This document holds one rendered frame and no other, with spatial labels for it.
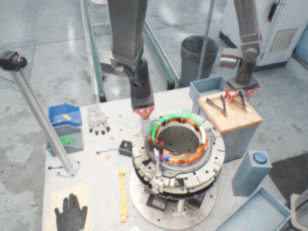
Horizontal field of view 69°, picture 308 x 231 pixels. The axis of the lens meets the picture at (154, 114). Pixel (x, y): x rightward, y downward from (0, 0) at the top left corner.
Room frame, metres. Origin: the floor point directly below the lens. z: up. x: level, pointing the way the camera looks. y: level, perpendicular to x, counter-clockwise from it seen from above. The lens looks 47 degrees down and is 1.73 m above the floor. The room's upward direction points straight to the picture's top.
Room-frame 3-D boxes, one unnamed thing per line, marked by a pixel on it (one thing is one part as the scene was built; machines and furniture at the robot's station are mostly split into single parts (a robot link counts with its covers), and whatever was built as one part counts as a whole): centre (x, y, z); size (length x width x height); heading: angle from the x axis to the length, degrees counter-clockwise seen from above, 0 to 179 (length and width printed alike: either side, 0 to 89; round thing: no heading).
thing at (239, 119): (0.66, -0.32, 1.05); 0.20 x 0.19 x 0.02; 18
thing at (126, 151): (0.63, 0.12, 0.81); 0.10 x 0.06 x 0.06; 73
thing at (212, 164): (0.46, -0.08, 1.09); 0.32 x 0.32 x 0.01
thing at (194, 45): (2.07, -0.46, 0.39); 0.39 x 0.39 x 0.35
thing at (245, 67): (0.70, -0.34, 1.26); 0.07 x 0.06 x 0.07; 68
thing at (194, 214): (0.46, -0.08, 0.80); 0.39 x 0.39 x 0.01
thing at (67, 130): (0.68, 0.45, 0.82); 0.16 x 0.14 x 0.07; 105
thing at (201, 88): (0.81, -0.27, 0.92); 0.17 x 0.11 x 0.28; 108
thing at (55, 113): (0.84, 0.49, 0.82); 0.16 x 0.14 x 0.07; 107
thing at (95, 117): (0.85, 0.32, 0.79); 0.24 x 0.12 x 0.02; 16
